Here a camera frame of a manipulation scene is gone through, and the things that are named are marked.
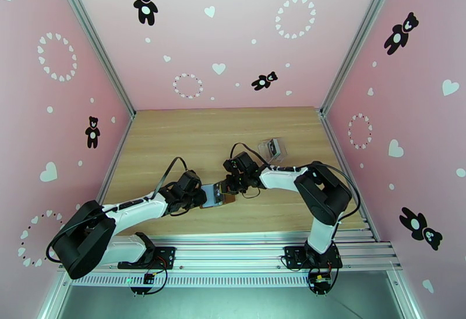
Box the left arm power connector wires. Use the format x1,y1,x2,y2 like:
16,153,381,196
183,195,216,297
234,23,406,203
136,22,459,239
130,256,169,297

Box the brown leather card holder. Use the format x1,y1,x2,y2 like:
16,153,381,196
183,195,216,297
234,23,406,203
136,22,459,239
198,180,236,210

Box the right arm power connector wires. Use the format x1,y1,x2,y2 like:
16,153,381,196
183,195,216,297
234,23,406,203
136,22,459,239
306,252,345,297

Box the clear acrylic card box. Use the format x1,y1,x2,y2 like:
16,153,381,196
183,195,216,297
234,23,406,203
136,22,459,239
257,139,288,164

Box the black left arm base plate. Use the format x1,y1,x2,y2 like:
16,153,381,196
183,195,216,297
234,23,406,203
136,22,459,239
117,246,176,270

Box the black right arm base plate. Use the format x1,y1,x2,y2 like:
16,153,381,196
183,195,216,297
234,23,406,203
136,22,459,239
284,246,343,270

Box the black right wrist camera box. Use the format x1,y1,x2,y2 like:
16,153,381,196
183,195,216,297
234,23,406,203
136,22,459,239
232,151,258,175

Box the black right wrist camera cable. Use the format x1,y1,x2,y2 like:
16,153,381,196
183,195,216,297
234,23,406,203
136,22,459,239
229,142,272,169

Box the arm power connector wires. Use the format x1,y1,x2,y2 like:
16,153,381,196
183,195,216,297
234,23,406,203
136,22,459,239
306,252,345,297
130,256,169,297

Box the aluminium mounting rail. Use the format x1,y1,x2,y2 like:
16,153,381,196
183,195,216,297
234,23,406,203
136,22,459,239
58,232,403,272

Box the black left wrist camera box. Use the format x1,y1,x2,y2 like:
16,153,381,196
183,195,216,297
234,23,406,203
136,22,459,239
177,170,202,194

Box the black left wrist camera cable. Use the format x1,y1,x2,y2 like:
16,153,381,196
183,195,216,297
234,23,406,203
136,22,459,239
151,157,190,199

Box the perforated grey metal panel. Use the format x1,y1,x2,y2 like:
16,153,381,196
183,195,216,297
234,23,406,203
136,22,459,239
38,270,425,319

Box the aluminium frame post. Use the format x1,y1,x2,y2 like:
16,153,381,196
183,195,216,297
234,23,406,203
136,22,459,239
49,0,136,120
319,0,405,117

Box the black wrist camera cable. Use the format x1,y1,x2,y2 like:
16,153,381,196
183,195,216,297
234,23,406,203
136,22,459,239
229,142,272,169
151,157,190,199

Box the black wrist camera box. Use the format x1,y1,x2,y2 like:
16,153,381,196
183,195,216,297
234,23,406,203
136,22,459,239
232,151,258,175
177,170,202,194

